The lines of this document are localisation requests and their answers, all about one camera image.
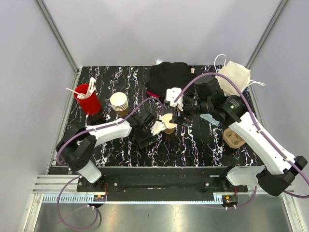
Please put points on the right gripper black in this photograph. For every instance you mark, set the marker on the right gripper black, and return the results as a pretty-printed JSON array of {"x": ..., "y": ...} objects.
[{"x": 178, "y": 118}]

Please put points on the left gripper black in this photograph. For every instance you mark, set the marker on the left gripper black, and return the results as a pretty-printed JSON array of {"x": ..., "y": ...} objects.
[{"x": 148, "y": 127}]

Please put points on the single black cup lid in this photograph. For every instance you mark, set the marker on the single black cup lid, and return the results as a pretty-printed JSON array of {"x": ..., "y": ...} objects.
[{"x": 145, "y": 141}]

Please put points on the single paper cup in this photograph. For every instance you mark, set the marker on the single paper cup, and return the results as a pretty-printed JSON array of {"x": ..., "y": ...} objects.
[{"x": 170, "y": 127}]

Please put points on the stack of paper cups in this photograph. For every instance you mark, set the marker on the stack of paper cups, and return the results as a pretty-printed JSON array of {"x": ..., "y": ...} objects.
[{"x": 119, "y": 102}]

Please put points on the blue white paper bag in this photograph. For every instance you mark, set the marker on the blue white paper bag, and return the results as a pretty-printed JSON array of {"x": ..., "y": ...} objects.
[{"x": 238, "y": 76}]

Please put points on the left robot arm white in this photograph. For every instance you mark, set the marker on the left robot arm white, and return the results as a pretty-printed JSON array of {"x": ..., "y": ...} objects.
[{"x": 76, "y": 147}]

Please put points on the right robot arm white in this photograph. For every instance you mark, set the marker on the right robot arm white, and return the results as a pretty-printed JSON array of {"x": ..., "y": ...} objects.
[{"x": 203, "y": 95}]

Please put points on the pink folded cloth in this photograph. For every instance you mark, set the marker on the pink folded cloth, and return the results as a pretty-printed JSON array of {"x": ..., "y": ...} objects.
[{"x": 150, "y": 94}]

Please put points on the black folded cloth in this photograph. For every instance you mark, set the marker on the black folded cloth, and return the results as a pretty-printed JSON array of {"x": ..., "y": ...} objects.
[{"x": 168, "y": 75}]

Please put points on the stack of black lids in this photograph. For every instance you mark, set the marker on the stack of black lids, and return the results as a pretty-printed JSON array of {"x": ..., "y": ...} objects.
[{"x": 98, "y": 121}]

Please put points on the red cup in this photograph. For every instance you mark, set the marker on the red cup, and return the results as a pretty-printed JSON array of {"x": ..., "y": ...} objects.
[{"x": 90, "y": 105}]

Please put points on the brown cup carrier on table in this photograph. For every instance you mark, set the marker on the brown cup carrier on table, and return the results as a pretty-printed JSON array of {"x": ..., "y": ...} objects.
[{"x": 232, "y": 139}]

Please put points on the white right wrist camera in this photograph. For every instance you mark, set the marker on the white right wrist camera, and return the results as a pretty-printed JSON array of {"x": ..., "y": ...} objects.
[{"x": 174, "y": 98}]

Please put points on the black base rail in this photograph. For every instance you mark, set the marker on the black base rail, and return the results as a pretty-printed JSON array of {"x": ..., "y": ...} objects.
[{"x": 171, "y": 184}]

